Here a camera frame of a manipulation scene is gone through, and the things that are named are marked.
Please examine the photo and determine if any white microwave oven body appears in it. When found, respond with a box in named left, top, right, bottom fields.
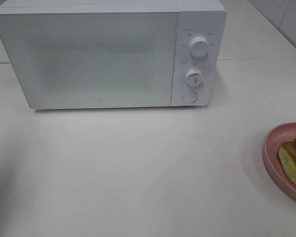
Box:
left=0, top=0, right=227, bottom=108

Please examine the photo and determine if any round white door button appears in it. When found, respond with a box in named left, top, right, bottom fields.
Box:
left=183, top=91, right=197, bottom=103

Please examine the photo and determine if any upper white power knob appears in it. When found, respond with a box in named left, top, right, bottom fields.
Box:
left=189, top=36, right=209, bottom=58

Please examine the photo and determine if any white timer knob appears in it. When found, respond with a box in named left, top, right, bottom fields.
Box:
left=184, top=68, right=203, bottom=87

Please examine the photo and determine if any pink round plate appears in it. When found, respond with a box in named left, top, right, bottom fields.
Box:
left=262, top=122, right=296, bottom=201

